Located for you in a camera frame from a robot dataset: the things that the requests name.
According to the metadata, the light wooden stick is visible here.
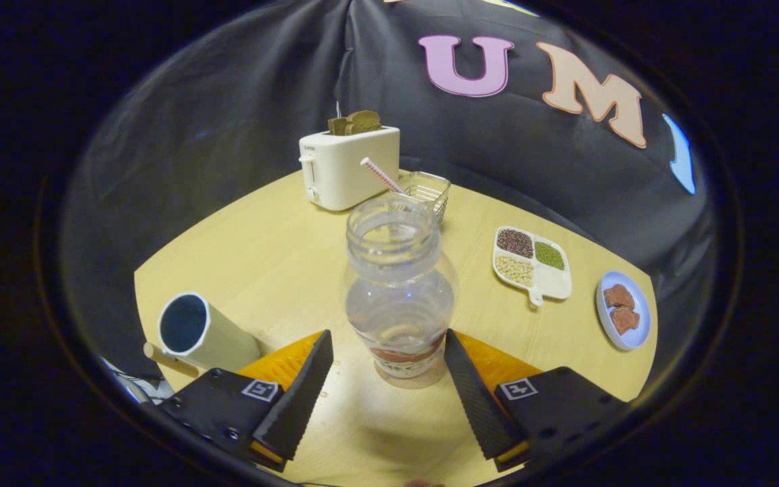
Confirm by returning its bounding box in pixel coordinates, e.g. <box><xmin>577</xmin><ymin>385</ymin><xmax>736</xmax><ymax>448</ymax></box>
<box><xmin>143</xmin><ymin>342</ymin><xmax>199</xmax><ymax>378</ymax></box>

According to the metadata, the white cup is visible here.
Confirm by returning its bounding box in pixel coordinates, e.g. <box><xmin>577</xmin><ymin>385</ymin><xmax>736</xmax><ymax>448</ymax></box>
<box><xmin>158</xmin><ymin>292</ymin><xmax>263</xmax><ymax>373</ymax></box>

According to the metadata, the light wooden table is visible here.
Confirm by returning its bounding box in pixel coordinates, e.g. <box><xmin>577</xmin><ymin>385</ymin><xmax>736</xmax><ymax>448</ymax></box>
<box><xmin>134</xmin><ymin>169</ymin><xmax>659</xmax><ymax>487</ymax></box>

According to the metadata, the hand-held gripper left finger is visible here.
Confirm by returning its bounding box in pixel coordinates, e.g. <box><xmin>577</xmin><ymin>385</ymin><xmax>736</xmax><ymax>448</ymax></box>
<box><xmin>158</xmin><ymin>329</ymin><xmax>334</xmax><ymax>473</ymax></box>

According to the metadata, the brown cookie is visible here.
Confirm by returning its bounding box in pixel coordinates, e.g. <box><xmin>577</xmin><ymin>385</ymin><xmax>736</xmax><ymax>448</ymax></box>
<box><xmin>610</xmin><ymin>307</ymin><xmax>641</xmax><ymax>335</ymax></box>
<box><xmin>603</xmin><ymin>284</ymin><xmax>636</xmax><ymax>310</ymax></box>

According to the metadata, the red white striped straw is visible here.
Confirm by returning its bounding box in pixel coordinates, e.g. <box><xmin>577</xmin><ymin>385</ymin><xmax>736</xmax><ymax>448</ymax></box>
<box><xmin>360</xmin><ymin>157</ymin><xmax>408</xmax><ymax>197</ymax></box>

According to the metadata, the pale blue round plate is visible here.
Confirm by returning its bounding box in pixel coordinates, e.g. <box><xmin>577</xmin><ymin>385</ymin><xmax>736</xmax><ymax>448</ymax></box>
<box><xmin>596</xmin><ymin>271</ymin><xmax>652</xmax><ymax>351</ymax></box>

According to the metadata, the black backdrop cloth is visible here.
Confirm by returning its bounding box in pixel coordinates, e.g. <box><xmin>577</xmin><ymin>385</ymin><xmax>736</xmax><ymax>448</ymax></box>
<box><xmin>58</xmin><ymin>0</ymin><xmax>719</xmax><ymax>381</ymax></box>

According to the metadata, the white toaster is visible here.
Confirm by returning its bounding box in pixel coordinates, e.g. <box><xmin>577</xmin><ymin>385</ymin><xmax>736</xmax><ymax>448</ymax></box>
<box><xmin>299</xmin><ymin>126</ymin><xmax>401</xmax><ymax>212</ymax></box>

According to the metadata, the clear plastic juice bottle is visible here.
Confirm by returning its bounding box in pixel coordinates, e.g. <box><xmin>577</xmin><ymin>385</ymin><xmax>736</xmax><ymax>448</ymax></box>
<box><xmin>344</xmin><ymin>193</ymin><xmax>460</xmax><ymax>381</ymax></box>

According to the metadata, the pile of dark red beans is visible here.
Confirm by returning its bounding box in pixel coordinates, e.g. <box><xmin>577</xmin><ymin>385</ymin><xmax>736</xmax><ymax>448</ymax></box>
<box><xmin>497</xmin><ymin>229</ymin><xmax>534</xmax><ymax>258</ymax></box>

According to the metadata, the white divided dish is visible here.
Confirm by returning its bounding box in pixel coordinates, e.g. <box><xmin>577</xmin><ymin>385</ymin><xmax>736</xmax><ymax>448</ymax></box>
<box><xmin>492</xmin><ymin>226</ymin><xmax>573</xmax><ymax>307</ymax></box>

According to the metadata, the metal wire basket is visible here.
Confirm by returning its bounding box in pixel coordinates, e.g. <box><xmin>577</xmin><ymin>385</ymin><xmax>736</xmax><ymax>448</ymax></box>
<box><xmin>398</xmin><ymin>171</ymin><xmax>452</xmax><ymax>224</ymax></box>

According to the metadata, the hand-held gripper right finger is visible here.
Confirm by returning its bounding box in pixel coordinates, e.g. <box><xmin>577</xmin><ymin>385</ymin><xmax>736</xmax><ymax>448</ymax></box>
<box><xmin>444</xmin><ymin>329</ymin><xmax>631</xmax><ymax>473</ymax></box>

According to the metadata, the pile of pale beans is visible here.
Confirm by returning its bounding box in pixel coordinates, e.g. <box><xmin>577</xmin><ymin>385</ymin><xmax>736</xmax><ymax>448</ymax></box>
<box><xmin>495</xmin><ymin>255</ymin><xmax>534</xmax><ymax>287</ymax></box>

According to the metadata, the pile of green beans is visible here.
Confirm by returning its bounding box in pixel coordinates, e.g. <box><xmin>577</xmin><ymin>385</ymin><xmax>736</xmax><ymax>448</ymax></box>
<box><xmin>535</xmin><ymin>241</ymin><xmax>565</xmax><ymax>271</ymax></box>

